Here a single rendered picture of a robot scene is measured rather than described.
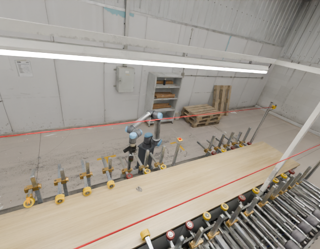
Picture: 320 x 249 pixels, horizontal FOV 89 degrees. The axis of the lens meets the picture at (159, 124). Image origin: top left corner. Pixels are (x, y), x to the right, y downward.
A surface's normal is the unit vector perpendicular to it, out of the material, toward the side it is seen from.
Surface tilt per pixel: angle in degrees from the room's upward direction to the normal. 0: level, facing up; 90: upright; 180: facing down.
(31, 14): 90
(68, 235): 0
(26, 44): 61
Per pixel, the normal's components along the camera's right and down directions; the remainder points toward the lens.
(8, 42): 0.48, 0.01
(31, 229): 0.15, -0.86
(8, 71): 0.48, 0.50
